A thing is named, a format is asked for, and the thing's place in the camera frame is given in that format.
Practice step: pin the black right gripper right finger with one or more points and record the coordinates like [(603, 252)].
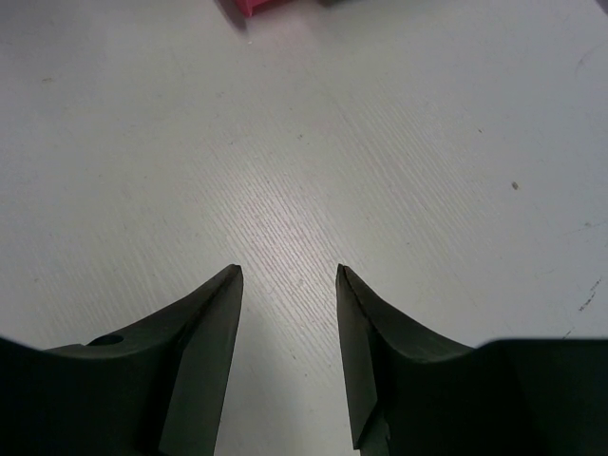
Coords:
[(412, 391)]

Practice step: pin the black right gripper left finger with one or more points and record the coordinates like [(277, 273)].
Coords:
[(155, 387)]

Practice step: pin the black drawer cabinet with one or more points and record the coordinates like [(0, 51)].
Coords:
[(336, 3)]

